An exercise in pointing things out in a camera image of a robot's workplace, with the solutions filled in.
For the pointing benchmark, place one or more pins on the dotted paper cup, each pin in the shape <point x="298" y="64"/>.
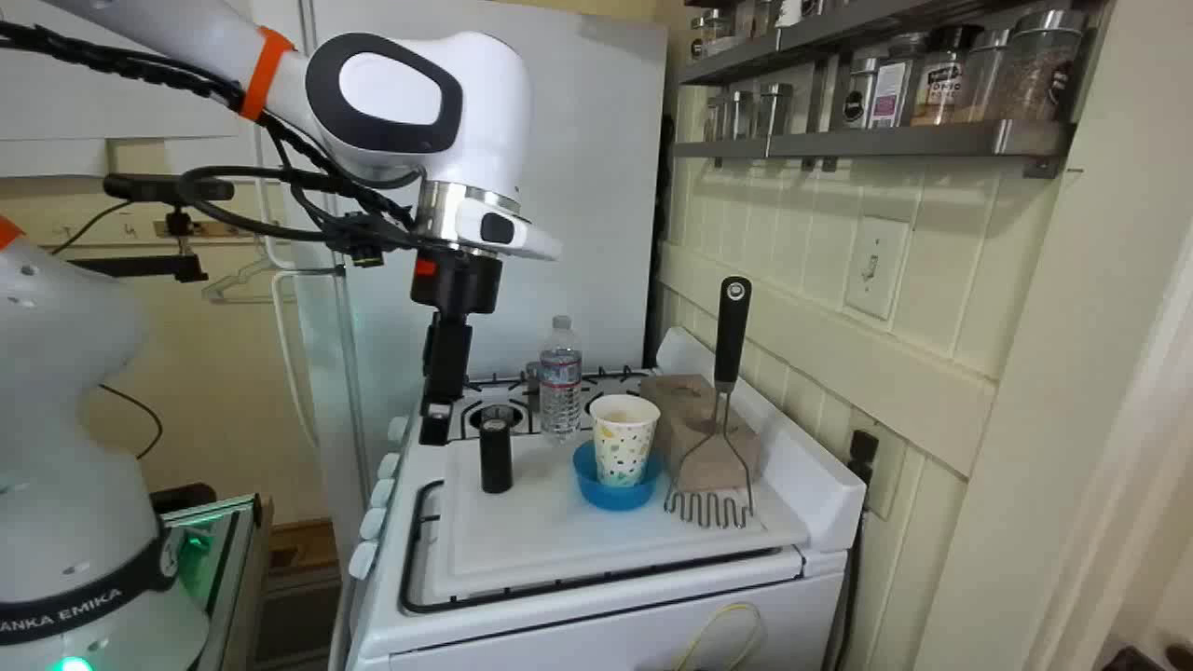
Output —
<point x="625" y="434"/>

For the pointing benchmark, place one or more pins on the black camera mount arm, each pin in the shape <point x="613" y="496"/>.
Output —
<point x="123" y="265"/>

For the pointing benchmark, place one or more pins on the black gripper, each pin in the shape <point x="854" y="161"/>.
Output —
<point x="461" y="284"/>

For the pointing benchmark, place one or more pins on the spice jar purple white label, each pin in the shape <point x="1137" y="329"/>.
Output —
<point x="889" y="95"/>

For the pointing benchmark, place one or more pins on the clear plastic water bottle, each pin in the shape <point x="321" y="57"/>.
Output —
<point x="559" y="378"/>

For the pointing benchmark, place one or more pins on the glass jar brown seeds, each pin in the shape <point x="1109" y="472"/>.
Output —
<point x="721" y="115"/>

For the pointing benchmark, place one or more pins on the robot control box green light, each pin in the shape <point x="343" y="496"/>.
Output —
<point x="230" y="582"/>

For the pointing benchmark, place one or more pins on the cream light switch plate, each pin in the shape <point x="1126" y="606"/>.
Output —
<point x="876" y="265"/>

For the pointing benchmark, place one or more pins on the glass spice jar black label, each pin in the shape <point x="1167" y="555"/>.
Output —
<point x="772" y="110"/>
<point x="859" y="95"/>

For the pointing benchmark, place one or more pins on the black cylindrical grinder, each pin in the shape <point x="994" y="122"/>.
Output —
<point x="497" y="454"/>

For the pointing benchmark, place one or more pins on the clear glass spice jar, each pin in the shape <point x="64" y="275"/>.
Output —
<point x="747" y="115"/>

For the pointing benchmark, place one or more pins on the dark spice jar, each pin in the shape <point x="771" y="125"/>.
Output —
<point x="951" y="75"/>

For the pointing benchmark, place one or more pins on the large glass jar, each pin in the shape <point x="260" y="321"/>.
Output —
<point x="1039" y="70"/>

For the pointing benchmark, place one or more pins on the black stereo camera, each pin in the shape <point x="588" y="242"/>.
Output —
<point x="170" y="188"/>

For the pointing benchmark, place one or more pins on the black stove burner grate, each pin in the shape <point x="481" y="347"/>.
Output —
<point x="491" y="388"/>

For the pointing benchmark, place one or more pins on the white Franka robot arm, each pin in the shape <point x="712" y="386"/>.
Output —
<point x="472" y="100"/>

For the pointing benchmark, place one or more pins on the white gas stove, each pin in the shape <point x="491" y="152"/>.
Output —
<point x="599" y="621"/>

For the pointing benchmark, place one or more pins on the blue plastic bowl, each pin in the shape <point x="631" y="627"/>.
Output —
<point x="617" y="496"/>

